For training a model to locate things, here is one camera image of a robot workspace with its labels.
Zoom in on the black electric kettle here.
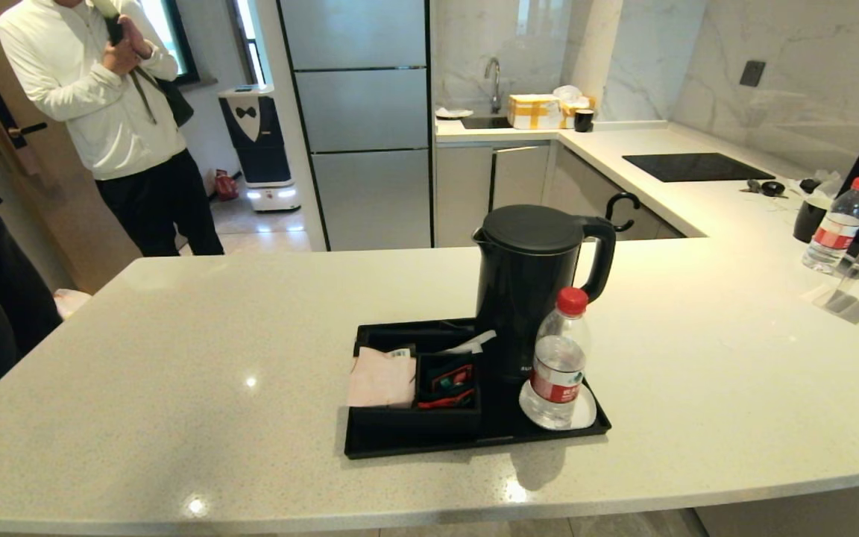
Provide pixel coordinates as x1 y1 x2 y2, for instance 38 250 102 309
472 204 617 383

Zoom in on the pink black tea packet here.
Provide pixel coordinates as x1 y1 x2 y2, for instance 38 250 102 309
347 345 418 409

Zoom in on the black shoulder bag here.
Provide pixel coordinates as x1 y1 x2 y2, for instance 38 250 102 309
104 9 196 128

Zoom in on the clear water bottle red cap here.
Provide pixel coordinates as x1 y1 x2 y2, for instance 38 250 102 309
528 287 592 431
802 177 859 274

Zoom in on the large black cup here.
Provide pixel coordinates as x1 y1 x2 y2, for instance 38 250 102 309
793 195 831 244

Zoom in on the white kitchen cabinet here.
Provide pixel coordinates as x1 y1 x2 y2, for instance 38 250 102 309
435 140 687 249

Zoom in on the black compartment organizer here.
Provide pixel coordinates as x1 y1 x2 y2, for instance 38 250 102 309
346 327 485 442

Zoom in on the silver refrigerator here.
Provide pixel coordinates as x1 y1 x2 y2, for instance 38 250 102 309
277 0 434 252

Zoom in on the chrome faucet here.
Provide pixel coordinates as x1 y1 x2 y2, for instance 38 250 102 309
484 57 503 114

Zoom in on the black serving tray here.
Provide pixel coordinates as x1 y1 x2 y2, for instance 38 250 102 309
344 318 613 460

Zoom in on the cardboard box yellow tape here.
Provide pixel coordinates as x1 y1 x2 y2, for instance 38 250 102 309
508 93 563 131

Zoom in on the white service robot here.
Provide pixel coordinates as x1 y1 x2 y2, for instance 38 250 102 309
218 84 302 213

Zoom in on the white round coaster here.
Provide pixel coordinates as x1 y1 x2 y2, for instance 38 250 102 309
518 379 598 433

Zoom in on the black induction cooktop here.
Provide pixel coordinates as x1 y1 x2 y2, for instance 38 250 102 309
623 153 776 183

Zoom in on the dark framed glass door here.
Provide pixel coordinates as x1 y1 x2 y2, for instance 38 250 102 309
232 0 268 85

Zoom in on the dark framed window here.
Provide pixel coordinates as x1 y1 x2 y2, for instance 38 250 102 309
139 0 199 85

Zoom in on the person in black trousers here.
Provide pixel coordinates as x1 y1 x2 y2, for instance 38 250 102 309
0 0 226 257

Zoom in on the crumpled white floor bag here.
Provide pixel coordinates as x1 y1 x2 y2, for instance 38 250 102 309
53 289 92 321

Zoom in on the brown wooden door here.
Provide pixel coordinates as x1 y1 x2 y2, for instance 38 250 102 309
0 0 147 295

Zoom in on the crumpled clear wrapper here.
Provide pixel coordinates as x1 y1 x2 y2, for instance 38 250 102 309
802 170 845 202

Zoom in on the clear acrylic sign holder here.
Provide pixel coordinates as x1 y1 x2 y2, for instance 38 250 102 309
814 224 859 325

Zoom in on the black brass door lock handle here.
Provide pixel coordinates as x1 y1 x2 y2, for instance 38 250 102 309
0 87 48 178

